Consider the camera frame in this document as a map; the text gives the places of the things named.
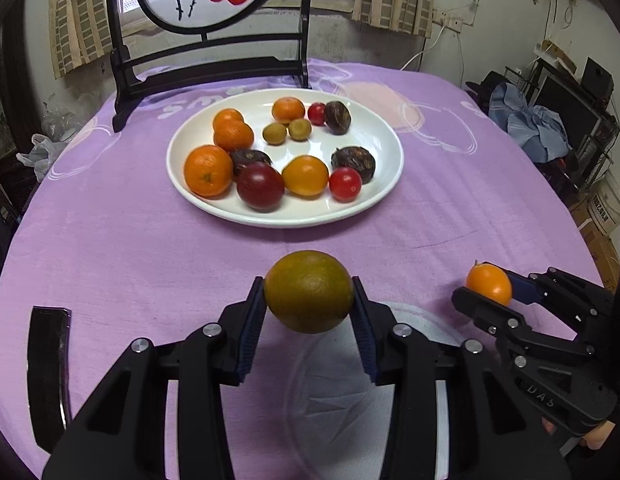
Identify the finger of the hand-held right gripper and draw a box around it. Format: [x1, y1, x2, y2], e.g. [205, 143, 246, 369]
[504, 267, 615, 341]
[452, 287, 593, 361]

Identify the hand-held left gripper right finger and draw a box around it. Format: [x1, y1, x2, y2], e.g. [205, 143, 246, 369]
[351, 277, 573, 480]

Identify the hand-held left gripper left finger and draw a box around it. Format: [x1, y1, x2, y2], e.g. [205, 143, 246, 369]
[42, 277, 267, 480]

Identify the small orange kumquat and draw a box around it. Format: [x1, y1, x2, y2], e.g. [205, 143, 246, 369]
[466, 261, 513, 307]

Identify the green orange citrus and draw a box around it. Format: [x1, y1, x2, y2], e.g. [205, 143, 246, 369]
[264, 251, 355, 334]

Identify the clear plastic plate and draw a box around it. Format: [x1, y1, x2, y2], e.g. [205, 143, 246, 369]
[285, 301, 495, 480]

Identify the large orange mandarin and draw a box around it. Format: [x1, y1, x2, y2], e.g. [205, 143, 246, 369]
[184, 145, 234, 198]

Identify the white round plate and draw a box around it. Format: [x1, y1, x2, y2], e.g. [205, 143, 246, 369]
[166, 89, 405, 229]

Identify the person's right hand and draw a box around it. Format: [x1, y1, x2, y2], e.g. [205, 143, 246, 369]
[580, 422, 615, 450]

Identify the cardboard box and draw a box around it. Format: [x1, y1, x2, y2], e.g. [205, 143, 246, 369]
[572, 200, 620, 263]

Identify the white bucket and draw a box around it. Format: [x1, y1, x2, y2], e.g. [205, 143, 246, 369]
[590, 170, 620, 234]

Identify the dark red tomato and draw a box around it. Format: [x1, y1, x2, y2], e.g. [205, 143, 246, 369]
[236, 162, 285, 211]

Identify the blue cloth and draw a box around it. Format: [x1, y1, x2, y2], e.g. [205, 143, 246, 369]
[490, 82, 573, 163]

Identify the yellow orange tomato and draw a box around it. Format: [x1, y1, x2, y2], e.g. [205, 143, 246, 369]
[282, 155, 329, 197]

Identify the black monitor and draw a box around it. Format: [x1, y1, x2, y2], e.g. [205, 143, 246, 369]
[532, 57, 620, 137]

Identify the yellow-orange tomato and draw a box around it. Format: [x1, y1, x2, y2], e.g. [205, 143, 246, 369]
[213, 121, 255, 152]

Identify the dark cloth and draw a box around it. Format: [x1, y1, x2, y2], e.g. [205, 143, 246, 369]
[467, 71, 511, 107]

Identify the black flat device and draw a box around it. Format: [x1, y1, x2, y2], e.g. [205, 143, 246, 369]
[27, 306, 73, 453]

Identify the dark wooden persimmon screen stand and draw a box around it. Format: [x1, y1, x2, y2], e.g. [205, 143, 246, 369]
[105, 0, 313, 133]

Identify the white plastic bag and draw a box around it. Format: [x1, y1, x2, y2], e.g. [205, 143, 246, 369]
[16, 133, 67, 182]

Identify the white cable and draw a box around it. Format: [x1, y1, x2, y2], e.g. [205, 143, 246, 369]
[397, 24, 448, 72]

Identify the white wall socket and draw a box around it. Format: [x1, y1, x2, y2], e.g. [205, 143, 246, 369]
[432, 9, 464, 29]

